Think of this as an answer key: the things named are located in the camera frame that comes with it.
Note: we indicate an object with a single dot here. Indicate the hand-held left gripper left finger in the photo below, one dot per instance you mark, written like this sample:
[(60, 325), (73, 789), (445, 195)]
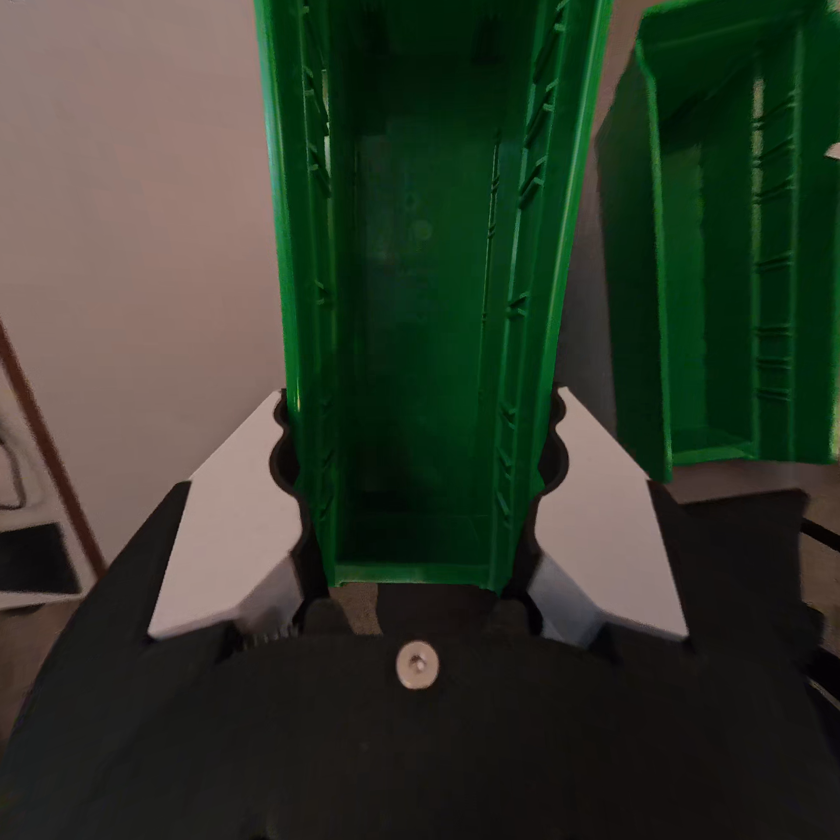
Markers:
[(223, 544)]

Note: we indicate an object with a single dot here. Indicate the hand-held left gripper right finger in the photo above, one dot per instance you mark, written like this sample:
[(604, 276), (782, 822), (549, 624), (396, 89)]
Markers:
[(610, 544)]

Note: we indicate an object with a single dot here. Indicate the green plastic bin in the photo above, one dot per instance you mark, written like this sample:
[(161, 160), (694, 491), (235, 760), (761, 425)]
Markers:
[(715, 262), (420, 328)]

